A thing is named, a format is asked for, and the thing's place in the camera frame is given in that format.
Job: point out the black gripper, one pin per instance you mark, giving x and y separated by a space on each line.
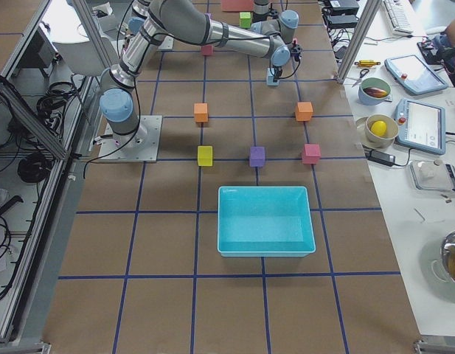
277 70

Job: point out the light blue block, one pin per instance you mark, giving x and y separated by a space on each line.
271 79

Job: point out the orange block far side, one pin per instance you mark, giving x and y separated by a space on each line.
304 111

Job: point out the green block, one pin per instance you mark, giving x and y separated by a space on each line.
245 20

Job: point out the magenta block near base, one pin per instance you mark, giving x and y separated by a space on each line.
207 50

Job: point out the purple block right side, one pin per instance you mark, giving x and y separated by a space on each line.
257 156

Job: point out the orange block near base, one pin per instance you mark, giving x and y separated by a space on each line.
200 112

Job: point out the pink tray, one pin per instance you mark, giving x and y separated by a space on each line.
236 5

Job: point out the magenta block right far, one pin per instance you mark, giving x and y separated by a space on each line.
311 153

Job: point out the black scissors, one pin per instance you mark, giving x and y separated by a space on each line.
362 75

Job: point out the gold metal cylinder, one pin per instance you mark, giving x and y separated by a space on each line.
367 63

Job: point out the blue bowl with fruit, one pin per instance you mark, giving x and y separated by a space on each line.
373 91

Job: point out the yellow block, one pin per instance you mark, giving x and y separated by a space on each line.
205 155

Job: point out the cream bowl with lemon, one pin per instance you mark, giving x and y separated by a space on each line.
377 131

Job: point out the black power adapter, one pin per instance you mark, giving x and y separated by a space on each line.
381 158

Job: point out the teach pendant far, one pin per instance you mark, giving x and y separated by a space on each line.
414 75

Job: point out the teach pendant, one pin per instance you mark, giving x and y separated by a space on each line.
414 75
421 126

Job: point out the white keyboard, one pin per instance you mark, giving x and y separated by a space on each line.
396 17

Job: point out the cyan tray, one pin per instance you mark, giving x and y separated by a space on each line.
270 221

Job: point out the teach pendant near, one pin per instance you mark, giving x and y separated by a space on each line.
421 126

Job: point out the clear plastic container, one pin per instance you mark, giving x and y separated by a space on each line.
433 175

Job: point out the steel bowl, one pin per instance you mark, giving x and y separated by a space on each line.
437 261

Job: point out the aluminium frame post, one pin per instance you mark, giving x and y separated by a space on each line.
365 20

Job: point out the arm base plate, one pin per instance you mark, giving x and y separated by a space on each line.
144 147

